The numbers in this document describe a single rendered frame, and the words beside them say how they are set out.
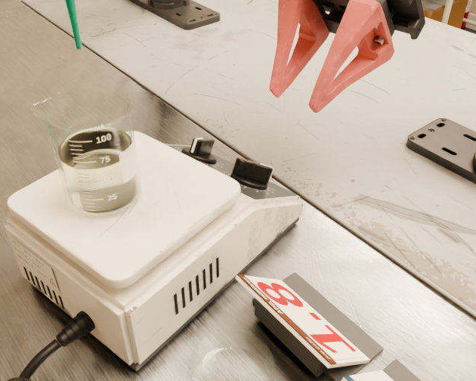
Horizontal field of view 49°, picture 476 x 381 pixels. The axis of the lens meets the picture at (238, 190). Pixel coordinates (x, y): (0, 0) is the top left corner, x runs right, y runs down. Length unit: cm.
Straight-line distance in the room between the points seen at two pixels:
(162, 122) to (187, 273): 29
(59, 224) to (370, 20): 24
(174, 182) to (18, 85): 40
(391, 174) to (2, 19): 67
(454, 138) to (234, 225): 31
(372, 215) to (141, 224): 23
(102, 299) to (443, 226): 30
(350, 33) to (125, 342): 25
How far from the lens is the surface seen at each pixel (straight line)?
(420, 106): 67
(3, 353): 41
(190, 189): 37
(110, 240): 34
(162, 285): 33
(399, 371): 38
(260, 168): 43
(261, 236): 41
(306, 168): 54
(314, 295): 41
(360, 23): 37
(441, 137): 60
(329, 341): 36
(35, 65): 78
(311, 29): 42
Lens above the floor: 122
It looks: 39 degrees down
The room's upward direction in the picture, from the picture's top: straight up
